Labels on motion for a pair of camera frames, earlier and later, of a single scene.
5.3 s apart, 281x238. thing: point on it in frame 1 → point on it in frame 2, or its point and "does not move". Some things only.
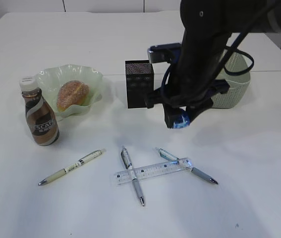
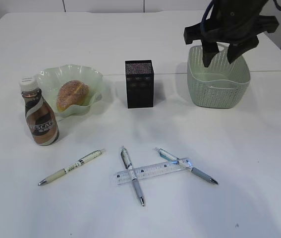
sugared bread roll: [72, 92] does not move
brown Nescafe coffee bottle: [40, 114] does not move
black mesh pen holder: [140, 84] does not move
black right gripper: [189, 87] → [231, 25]
